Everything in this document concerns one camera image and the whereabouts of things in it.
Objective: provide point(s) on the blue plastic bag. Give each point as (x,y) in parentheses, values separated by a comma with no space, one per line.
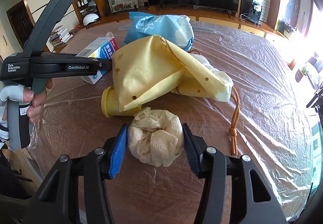
(175,28)

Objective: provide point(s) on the white cardboard box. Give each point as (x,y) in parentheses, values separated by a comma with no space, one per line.
(103,48)

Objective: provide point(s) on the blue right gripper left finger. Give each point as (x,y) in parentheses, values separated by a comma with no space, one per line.
(117,152)

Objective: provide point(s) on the white dome lamp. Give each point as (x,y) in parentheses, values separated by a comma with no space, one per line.
(90,18)

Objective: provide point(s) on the beige paper ball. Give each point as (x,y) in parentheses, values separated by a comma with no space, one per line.
(155,137)

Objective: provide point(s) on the yellow plastic cup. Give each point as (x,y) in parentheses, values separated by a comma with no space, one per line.
(109,105)

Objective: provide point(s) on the wooden tv cabinet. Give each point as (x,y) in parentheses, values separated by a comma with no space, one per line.
(199,14)

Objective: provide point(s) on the left hand with glove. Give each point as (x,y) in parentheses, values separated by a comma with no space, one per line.
(24,94)

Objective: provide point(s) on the small potted plant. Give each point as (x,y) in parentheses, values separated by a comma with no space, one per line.
(301,73)

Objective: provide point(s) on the stack of books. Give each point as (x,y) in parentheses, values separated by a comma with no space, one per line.
(59,36)

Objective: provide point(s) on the black coffee machine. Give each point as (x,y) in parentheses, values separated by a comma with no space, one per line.
(250,11)

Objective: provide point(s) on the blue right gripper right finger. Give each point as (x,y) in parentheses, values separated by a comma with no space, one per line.
(192,150)

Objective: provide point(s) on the yellow drawstring bag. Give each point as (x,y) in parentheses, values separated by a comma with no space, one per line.
(150,67)

